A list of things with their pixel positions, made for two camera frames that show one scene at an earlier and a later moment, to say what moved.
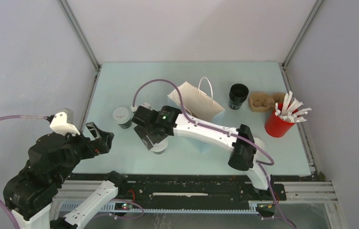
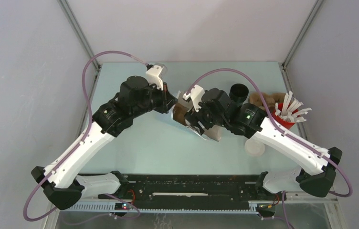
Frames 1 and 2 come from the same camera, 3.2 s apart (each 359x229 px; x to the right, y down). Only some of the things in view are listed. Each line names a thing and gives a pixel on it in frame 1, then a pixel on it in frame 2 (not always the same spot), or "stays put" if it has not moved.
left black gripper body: [79, 146] to [157, 100]
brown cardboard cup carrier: [260, 102] stays put
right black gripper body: [153, 136] to [203, 116]
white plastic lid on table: [258, 141] stays put
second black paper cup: [238, 93] stays put
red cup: [276, 127] stays put
